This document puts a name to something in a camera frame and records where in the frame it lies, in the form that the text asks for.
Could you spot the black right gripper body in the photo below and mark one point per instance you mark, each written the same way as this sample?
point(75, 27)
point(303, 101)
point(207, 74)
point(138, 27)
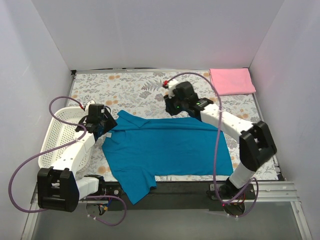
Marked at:
point(169, 107)

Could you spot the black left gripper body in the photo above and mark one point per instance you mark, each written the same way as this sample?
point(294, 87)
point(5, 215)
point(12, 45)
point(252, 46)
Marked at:
point(110, 122)

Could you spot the teal blue t shirt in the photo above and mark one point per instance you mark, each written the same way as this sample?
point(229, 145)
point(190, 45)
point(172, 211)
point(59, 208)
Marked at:
point(137, 150)

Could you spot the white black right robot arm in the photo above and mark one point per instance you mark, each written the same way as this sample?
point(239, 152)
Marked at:
point(256, 144)

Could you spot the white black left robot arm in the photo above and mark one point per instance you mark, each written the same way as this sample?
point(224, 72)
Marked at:
point(68, 143)

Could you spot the floral patterned table mat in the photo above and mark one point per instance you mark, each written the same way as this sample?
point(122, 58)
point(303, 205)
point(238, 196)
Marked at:
point(141, 94)

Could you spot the white perforated plastic basket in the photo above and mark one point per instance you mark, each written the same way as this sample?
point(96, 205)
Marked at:
point(63, 131)

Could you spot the folded pink t shirt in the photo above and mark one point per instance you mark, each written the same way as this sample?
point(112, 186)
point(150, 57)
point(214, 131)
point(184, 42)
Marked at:
point(233, 81)

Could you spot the black front mounting rail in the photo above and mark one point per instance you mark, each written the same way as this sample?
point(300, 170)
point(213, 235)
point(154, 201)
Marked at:
point(175, 195)

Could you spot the aluminium table frame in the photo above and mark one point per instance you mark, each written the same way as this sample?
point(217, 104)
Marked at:
point(182, 211)

